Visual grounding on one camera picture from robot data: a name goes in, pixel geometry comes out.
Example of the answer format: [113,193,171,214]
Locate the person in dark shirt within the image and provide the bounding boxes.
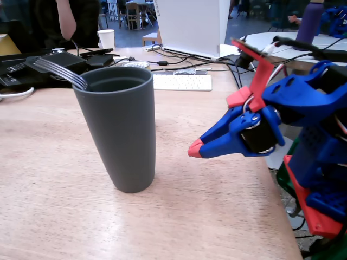
[0,0,100,52]

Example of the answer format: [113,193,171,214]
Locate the blue gripper with motor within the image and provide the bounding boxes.
[187,105,285,159]

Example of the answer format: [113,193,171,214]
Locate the wooden stool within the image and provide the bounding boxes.
[142,28,163,47]

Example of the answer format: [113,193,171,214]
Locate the wooden chair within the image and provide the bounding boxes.
[126,2,143,30]

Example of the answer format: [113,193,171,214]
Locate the black flat pad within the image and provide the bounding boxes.
[25,51,87,74]

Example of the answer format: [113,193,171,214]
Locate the bystander forearm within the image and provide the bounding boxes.
[55,0,78,41]

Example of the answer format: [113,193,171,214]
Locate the black power adapter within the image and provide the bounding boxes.
[311,49,347,62]

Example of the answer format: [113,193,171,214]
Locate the black power brick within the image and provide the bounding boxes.
[86,54,114,68]

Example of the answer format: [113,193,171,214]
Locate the white cable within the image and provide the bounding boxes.
[0,86,35,100]

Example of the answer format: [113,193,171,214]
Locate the white paper cup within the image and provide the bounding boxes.
[97,29,116,51]

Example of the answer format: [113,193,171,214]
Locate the black laptop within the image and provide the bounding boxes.
[0,20,87,88]

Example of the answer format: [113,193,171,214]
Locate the red robot base plate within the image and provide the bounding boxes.
[283,154,347,242]

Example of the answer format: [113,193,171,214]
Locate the purple bottle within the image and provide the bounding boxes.
[295,0,325,51]

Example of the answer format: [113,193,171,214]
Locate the black phone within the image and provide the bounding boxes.
[79,48,114,57]

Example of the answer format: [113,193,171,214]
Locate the crumpled foil wrapper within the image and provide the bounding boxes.
[173,68,197,76]

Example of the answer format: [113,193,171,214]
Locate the round metal tin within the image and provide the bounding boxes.
[121,60,151,72]

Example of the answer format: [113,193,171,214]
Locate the yellow box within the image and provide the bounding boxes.
[0,34,22,56]

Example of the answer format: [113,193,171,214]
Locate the metal fork with taped handle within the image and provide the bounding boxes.
[33,57,89,90]

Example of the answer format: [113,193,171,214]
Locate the round white table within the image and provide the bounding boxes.
[237,31,347,170]

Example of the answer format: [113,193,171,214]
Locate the blue background robot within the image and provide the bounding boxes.
[317,6,347,38]

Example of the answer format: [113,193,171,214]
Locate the red wrist camera mount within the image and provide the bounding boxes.
[226,37,276,113]

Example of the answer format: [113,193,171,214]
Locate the white keyboard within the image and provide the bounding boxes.
[152,74,213,92]

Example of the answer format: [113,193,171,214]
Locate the tall gray plastic cup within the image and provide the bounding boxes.
[72,67,156,194]

